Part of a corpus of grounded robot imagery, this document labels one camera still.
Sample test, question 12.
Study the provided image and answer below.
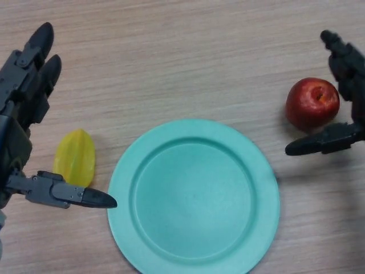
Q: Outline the yellow starfruit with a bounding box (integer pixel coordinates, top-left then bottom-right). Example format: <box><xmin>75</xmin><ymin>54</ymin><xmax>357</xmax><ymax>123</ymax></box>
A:
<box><xmin>53</xmin><ymin>128</ymin><xmax>96</xmax><ymax>187</ymax></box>

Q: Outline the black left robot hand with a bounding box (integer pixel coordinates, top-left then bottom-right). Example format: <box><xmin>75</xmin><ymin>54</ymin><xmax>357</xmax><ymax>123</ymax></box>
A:
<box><xmin>0</xmin><ymin>22</ymin><xmax>118</xmax><ymax>211</ymax></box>

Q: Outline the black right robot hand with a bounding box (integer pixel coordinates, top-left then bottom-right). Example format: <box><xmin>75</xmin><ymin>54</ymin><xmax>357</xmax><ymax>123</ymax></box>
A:
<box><xmin>285</xmin><ymin>30</ymin><xmax>365</xmax><ymax>156</ymax></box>

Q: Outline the green round plate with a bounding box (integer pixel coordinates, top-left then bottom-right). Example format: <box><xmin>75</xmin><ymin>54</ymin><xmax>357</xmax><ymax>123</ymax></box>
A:
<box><xmin>107</xmin><ymin>119</ymin><xmax>281</xmax><ymax>274</ymax></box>

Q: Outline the red apple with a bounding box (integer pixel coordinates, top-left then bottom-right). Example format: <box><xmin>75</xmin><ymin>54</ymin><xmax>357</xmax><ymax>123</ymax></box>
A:
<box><xmin>285</xmin><ymin>77</ymin><xmax>340</xmax><ymax>132</ymax></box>

